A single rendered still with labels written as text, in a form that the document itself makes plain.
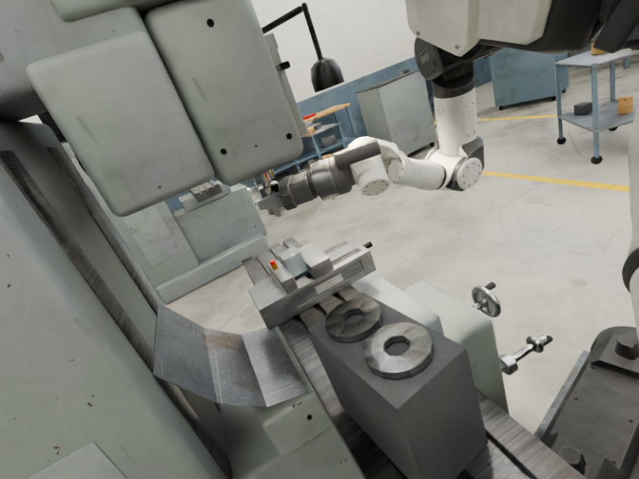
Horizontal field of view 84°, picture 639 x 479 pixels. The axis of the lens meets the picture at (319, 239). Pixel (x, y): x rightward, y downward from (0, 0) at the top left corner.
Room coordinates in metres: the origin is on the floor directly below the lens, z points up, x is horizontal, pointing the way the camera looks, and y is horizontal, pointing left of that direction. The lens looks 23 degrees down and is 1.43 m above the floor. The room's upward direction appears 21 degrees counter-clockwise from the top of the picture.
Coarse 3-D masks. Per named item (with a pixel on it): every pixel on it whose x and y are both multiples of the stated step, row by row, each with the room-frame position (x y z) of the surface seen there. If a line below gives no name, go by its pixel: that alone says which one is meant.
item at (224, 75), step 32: (192, 0) 0.71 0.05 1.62; (224, 0) 0.72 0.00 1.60; (160, 32) 0.69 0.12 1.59; (192, 32) 0.70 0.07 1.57; (224, 32) 0.72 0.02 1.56; (256, 32) 0.73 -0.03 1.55; (192, 64) 0.70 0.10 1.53; (224, 64) 0.71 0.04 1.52; (256, 64) 0.72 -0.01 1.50; (192, 96) 0.69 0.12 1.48; (224, 96) 0.70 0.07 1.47; (256, 96) 0.72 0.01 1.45; (224, 128) 0.70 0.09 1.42; (256, 128) 0.71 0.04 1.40; (288, 128) 0.73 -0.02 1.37; (224, 160) 0.69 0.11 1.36; (256, 160) 0.71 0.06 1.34; (288, 160) 0.73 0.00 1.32
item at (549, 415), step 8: (584, 352) 0.80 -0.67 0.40; (584, 360) 0.77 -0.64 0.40; (576, 368) 0.76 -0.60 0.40; (568, 376) 0.74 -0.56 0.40; (568, 384) 0.72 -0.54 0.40; (560, 392) 0.70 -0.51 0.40; (560, 400) 0.68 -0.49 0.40; (552, 408) 0.67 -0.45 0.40; (544, 416) 0.65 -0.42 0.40; (552, 416) 0.65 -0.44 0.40; (544, 424) 0.63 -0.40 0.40; (536, 432) 0.62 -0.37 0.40
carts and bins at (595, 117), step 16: (592, 48) 3.14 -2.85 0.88; (560, 64) 3.33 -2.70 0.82; (576, 64) 3.02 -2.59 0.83; (592, 64) 2.75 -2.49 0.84; (592, 80) 2.75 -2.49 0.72; (560, 96) 3.45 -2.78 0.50; (592, 96) 2.76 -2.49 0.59; (624, 96) 2.89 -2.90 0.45; (560, 112) 3.46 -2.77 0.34; (576, 112) 3.30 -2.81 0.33; (592, 112) 2.77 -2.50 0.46; (608, 112) 3.03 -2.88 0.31; (624, 112) 2.86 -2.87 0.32; (320, 128) 5.27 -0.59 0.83; (560, 128) 3.46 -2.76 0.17; (592, 128) 2.78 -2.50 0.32; (608, 128) 2.71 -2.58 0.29; (592, 160) 2.76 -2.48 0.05
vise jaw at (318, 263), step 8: (304, 248) 0.97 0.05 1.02; (312, 248) 0.95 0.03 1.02; (304, 256) 0.92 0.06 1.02; (312, 256) 0.90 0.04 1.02; (320, 256) 0.88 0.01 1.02; (312, 264) 0.85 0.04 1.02; (320, 264) 0.85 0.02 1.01; (328, 264) 0.85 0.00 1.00; (312, 272) 0.84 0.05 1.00; (320, 272) 0.85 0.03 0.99
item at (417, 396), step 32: (320, 320) 0.49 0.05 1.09; (352, 320) 0.46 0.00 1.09; (384, 320) 0.43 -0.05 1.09; (320, 352) 0.46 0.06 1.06; (352, 352) 0.39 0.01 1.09; (384, 352) 0.35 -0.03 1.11; (416, 352) 0.33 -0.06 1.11; (448, 352) 0.33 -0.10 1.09; (352, 384) 0.38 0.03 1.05; (384, 384) 0.32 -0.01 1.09; (416, 384) 0.30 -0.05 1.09; (448, 384) 0.31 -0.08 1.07; (352, 416) 0.44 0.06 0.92; (384, 416) 0.32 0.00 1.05; (416, 416) 0.29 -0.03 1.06; (448, 416) 0.30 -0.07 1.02; (480, 416) 0.32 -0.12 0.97; (384, 448) 0.36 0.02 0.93; (416, 448) 0.28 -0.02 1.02; (448, 448) 0.30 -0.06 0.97; (480, 448) 0.32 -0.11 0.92
